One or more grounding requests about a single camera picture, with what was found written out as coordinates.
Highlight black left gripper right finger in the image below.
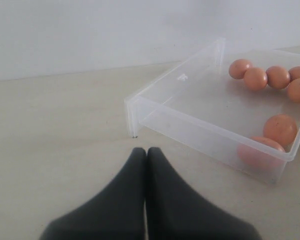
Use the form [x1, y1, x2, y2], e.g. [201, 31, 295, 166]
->
[145, 147, 262, 240]

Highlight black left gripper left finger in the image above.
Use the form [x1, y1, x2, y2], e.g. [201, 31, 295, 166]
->
[40, 147, 147, 240]

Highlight brown egg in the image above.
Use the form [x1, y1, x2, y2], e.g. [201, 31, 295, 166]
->
[266, 65, 291, 90]
[228, 58, 253, 80]
[243, 67, 268, 91]
[287, 78, 300, 104]
[237, 136, 286, 171]
[288, 66, 300, 82]
[263, 114, 298, 147]

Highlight clear plastic bin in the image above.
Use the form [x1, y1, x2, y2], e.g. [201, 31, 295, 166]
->
[124, 38, 300, 184]

